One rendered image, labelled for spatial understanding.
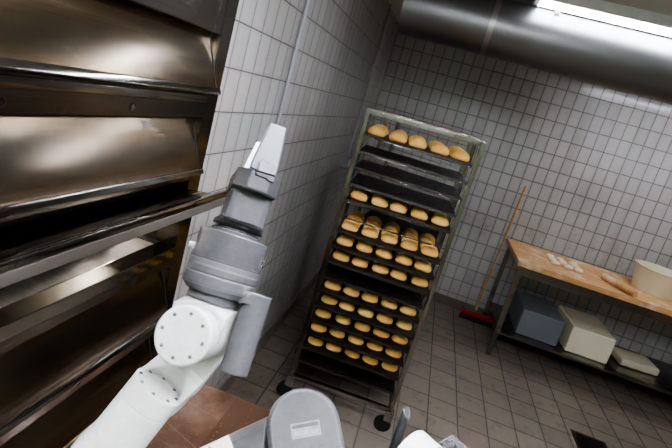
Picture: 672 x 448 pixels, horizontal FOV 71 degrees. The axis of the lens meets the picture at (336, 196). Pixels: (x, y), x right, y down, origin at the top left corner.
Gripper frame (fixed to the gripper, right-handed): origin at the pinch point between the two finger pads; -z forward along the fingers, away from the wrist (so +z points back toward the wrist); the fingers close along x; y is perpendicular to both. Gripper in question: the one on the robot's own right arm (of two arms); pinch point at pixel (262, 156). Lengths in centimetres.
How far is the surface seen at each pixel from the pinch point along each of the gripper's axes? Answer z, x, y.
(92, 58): -17, -43, 35
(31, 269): 25.0, -32.4, 27.4
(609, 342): -15, -257, -352
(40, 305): 36, -65, 30
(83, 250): 20, -42, 23
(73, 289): 32, -74, 26
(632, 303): -48, -230, -338
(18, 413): 60, -67, 26
